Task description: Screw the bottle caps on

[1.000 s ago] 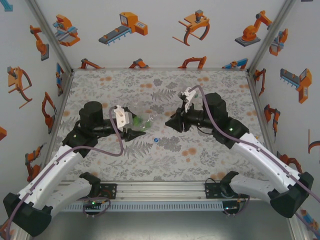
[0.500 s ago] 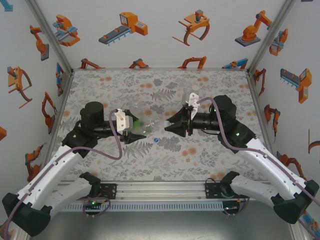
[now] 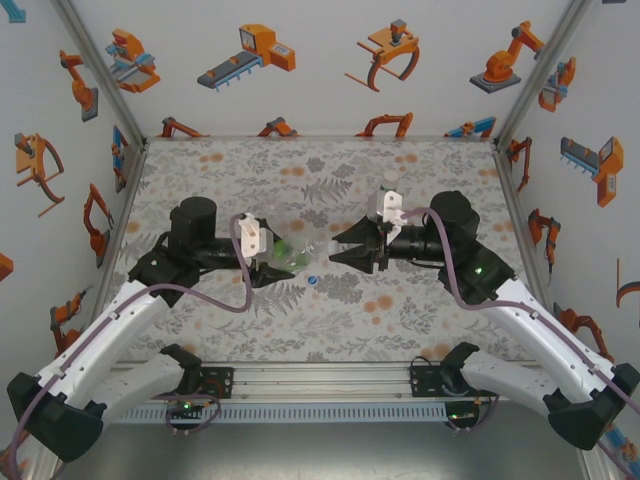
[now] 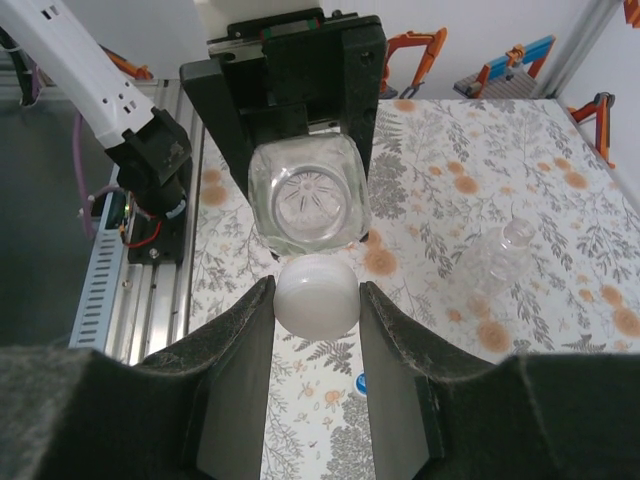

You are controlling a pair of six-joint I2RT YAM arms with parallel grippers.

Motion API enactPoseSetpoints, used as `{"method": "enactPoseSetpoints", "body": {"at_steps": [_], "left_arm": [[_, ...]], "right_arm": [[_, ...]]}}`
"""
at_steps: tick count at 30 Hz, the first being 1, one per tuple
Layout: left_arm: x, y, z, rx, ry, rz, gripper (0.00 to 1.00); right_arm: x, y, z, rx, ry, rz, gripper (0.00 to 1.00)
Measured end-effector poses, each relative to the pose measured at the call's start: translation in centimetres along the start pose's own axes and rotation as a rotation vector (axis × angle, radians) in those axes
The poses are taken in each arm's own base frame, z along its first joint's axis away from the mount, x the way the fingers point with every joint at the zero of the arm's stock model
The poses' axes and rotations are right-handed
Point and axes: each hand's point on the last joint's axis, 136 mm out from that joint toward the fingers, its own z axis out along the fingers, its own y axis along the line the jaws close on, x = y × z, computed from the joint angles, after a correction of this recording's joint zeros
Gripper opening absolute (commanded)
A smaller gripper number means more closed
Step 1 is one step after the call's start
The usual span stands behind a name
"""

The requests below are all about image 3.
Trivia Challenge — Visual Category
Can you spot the floral patterned table cover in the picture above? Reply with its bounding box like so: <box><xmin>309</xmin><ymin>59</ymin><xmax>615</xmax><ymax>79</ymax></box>
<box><xmin>92</xmin><ymin>138</ymin><xmax>556</xmax><ymax>364</ymax></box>

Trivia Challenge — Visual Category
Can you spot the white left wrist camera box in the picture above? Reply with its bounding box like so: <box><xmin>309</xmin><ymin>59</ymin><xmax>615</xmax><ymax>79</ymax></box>
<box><xmin>236</xmin><ymin>212</ymin><xmax>275</xmax><ymax>260</ymax></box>

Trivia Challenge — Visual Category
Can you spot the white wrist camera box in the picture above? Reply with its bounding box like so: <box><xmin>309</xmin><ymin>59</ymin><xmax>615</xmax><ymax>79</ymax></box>
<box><xmin>368</xmin><ymin>189</ymin><xmax>405</xmax><ymax>236</ymax></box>
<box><xmin>236</xmin><ymin>212</ymin><xmax>275</xmax><ymax>260</ymax></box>

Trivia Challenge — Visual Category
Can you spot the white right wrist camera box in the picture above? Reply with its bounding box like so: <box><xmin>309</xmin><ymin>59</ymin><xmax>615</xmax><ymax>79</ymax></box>
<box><xmin>368</xmin><ymin>189</ymin><xmax>405</xmax><ymax>236</ymax></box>

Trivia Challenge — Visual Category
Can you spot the aluminium table edge rail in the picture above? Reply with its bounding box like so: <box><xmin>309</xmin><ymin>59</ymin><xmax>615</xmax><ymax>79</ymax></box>
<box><xmin>89</xmin><ymin>139</ymin><xmax>150</xmax><ymax>309</ymax></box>
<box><xmin>492</xmin><ymin>139</ymin><xmax>555</xmax><ymax>307</ymax></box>

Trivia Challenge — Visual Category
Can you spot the wide aluminium base rail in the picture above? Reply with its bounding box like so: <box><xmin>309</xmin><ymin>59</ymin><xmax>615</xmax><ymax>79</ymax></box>
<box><xmin>107</xmin><ymin>360</ymin><xmax>546</xmax><ymax>402</ymax></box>

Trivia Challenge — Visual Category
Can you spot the white slotted cable duct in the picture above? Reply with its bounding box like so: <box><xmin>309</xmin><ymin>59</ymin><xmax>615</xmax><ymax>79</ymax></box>
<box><xmin>122</xmin><ymin>402</ymin><xmax>450</xmax><ymax>424</ymax></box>

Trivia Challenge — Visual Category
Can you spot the short purple cable loop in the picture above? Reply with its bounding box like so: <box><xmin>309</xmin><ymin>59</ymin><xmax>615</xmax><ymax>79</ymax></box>
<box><xmin>446</xmin><ymin>392</ymin><xmax>499</xmax><ymax>435</ymax></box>
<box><xmin>164</xmin><ymin>397</ymin><xmax>222</xmax><ymax>437</ymax></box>

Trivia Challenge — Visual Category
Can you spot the aluminium frame post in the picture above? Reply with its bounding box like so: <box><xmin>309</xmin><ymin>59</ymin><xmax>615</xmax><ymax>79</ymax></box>
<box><xmin>579</xmin><ymin>447</ymin><xmax>621</xmax><ymax>480</ymax></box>
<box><xmin>52</xmin><ymin>0</ymin><xmax>150</xmax><ymax>151</ymax></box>
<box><xmin>492</xmin><ymin>0</ymin><xmax>595</xmax><ymax>151</ymax></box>

